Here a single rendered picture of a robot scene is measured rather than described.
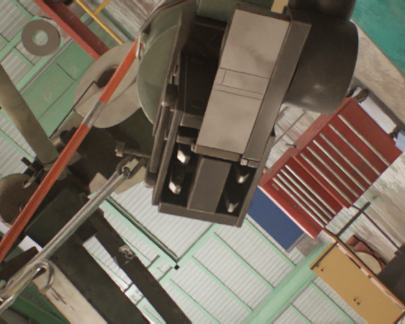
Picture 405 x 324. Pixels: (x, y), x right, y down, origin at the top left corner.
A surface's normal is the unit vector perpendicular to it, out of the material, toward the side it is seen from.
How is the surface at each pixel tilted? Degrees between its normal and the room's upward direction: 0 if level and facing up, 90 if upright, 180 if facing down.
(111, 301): 139
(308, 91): 56
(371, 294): 90
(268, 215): 90
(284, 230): 90
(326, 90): 62
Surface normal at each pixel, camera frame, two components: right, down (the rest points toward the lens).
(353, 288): 0.17, 0.15
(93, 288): 0.63, -0.45
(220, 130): 0.00, 0.58
